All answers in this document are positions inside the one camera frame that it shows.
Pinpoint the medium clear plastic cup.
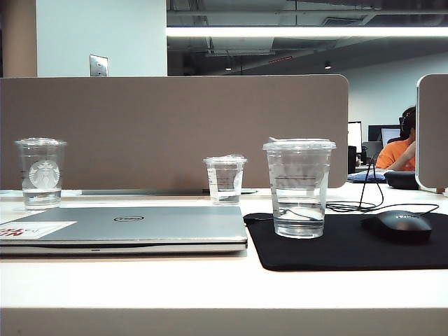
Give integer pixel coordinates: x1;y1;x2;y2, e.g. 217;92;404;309
262;136;337;239

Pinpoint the small clear plastic cup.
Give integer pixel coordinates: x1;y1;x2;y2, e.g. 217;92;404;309
202;153;248;206

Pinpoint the silver Dell laptop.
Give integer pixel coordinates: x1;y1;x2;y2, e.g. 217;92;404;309
0;205;249;256

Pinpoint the clear cup with Starbucks logo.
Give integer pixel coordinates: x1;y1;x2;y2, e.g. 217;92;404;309
14;137;68;211

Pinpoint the wide brown desk divider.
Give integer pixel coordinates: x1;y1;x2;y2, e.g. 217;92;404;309
0;73;350;193

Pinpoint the white lit computer monitor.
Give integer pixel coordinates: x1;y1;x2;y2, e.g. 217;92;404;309
348;120;363;153

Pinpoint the blue keyboard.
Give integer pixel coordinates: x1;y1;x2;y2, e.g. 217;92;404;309
348;169;389;184

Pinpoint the black mouse pad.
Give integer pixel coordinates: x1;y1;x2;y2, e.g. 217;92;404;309
242;211;448;272

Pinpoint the long ceiling light strip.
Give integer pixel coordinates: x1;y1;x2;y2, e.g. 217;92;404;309
166;26;448;38

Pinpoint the black framed computer monitor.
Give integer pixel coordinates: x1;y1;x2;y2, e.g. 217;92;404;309
367;124;403;148

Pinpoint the person in orange shirt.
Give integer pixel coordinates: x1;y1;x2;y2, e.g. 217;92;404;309
374;106;417;172

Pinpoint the black pouch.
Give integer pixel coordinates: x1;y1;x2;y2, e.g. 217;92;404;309
383;169;420;190

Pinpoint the black computer mouse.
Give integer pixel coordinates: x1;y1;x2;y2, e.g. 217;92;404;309
360;210;433;242

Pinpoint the narrow brown desk divider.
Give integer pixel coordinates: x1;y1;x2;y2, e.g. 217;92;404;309
414;73;448;194

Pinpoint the black mouse cable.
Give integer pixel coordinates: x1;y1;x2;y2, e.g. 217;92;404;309
325;157;440;215

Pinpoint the metal wall switch plate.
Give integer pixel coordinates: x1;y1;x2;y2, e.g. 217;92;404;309
89;54;109;78

